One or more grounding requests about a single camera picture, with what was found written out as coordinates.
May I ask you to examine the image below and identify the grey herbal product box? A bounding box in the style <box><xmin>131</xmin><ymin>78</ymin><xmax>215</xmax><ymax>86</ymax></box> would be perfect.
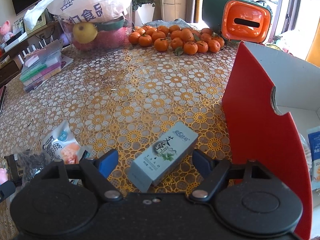
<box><xmin>127</xmin><ymin>121</ymin><xmax>199</xmax><ymax>193</ymax></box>

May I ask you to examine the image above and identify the black seaweed snack packet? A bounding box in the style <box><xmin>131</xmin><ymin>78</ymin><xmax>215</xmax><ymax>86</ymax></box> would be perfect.
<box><xmin>4</xmin><ymin>150</ymin><xmax>50</xmax><ymax>187</ymax></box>

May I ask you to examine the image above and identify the orange green tissue box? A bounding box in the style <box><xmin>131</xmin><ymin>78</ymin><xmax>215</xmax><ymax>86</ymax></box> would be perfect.
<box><xmin>202</xmin><ymin>0</ymin><xmax>272</xmax><ymax>43</ymax></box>

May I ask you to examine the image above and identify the blue cracker packet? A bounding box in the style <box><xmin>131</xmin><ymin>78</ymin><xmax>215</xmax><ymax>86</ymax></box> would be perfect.
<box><xmin>307</xmin><ymin>126</ymin><xmax>320</xmax><ymax>190</ymax></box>

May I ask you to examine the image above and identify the potted green plant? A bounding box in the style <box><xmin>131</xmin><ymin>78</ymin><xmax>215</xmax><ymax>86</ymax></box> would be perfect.
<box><xmin>132</xmin><ymin>0</ymin><xmax>156</xmax><ymax>27</ymax></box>

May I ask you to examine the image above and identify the sausage snack packet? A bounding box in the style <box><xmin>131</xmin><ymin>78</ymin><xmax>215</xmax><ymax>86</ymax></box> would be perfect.
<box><xmin>41</xmin><ymin>120</ymin><xmax>93</xmax><ymax>164</ymax></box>

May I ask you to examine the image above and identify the pink teddy bear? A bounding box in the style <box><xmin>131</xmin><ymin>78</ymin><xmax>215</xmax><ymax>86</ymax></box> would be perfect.
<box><xmin>0</xmin><ymin>21</ymin><xmax>13</xmax><ymax>43</ymax></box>

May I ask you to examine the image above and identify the wooden tv cabinet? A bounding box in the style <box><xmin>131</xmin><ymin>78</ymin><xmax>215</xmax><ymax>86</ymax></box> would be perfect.
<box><xmin>1</xmin><ymin>21</ymin><xmax>62</xmax><ymax>87</ymax></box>

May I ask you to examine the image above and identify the pink blue toy figure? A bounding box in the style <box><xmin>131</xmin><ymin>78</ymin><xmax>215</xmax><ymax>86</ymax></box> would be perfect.
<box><xmin>0</xmin><ymin>168</ymin><xmax>8</xmax><ymax>185</ymax></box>

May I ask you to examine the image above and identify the pile of mandarins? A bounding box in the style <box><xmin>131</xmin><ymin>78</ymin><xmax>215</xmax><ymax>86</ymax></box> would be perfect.
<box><xmin>129</xmin><ymin>24</ymin><xmax>225</xmax><ymax>55</ymax></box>

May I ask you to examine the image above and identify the white plastic grocery bag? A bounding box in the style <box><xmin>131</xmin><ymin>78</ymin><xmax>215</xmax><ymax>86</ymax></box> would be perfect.
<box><xmin>24</xmin><ymin>0</ymin><xmax>132</xmax><ymax>29</ymax></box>

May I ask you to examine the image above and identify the red cardboard box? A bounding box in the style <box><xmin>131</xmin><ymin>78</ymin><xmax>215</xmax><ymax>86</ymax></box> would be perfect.
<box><xmin>222</xmin><ymin>42</ymin><xmax>319</xmax><ymax>239</ymax></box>

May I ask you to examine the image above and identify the green photo frame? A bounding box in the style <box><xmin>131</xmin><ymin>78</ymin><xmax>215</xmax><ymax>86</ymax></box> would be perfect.
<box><xmin>23</xmin><ymin>12</ymin><xmax>46</xmax><ymax>35</ymax></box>

